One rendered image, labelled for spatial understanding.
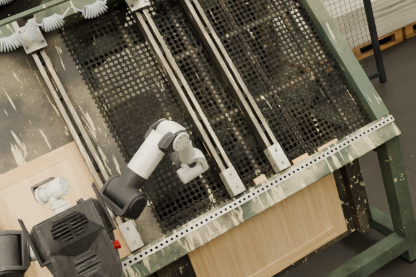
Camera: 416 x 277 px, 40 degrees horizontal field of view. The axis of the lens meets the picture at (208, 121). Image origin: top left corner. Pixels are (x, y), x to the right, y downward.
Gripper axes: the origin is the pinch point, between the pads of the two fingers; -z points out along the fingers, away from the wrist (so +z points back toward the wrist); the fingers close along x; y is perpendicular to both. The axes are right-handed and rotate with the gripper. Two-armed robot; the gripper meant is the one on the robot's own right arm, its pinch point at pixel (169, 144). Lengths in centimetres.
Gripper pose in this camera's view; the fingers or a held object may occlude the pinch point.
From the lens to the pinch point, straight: 249.8
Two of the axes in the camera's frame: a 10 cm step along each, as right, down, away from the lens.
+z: 4.7, 4.1, -7.8
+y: -8.6, 4.2, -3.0
